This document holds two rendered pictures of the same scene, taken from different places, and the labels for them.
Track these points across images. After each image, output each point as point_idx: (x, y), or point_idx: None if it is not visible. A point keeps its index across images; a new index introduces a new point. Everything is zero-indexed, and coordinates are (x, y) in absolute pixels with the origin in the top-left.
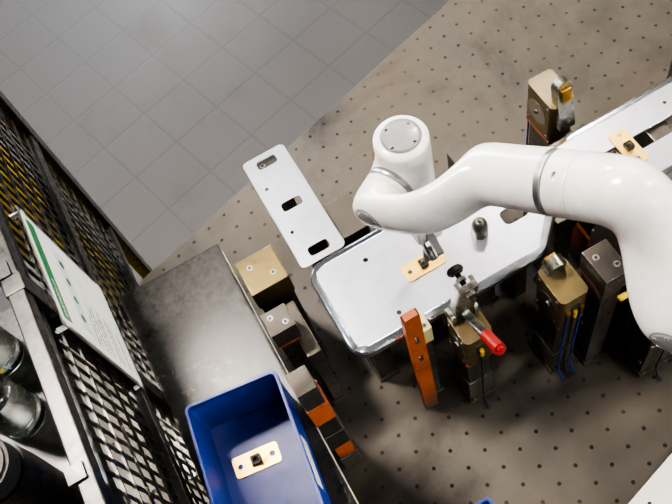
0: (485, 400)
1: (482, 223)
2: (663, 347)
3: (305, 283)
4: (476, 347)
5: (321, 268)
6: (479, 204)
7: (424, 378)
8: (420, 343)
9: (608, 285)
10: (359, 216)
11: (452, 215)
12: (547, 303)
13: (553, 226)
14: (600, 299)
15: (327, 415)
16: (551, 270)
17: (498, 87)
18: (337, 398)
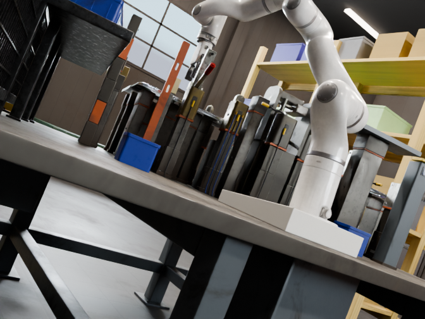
0: (164, 172)
1: (212, 106)
2: (290, 2)
3: (100, 149)
4: (193, 95)
5: (138, 88)
6: (239, 7)
7: (155, 116)
8: (176, 72)
9: (259, 99)
10: (194, 8)
11: (229, 5)
12: (227, 112)
13: (235, 137)
14: (251, 116)
15: (125, 51)
16: (238, 95)
17: None
18: (92, 143)
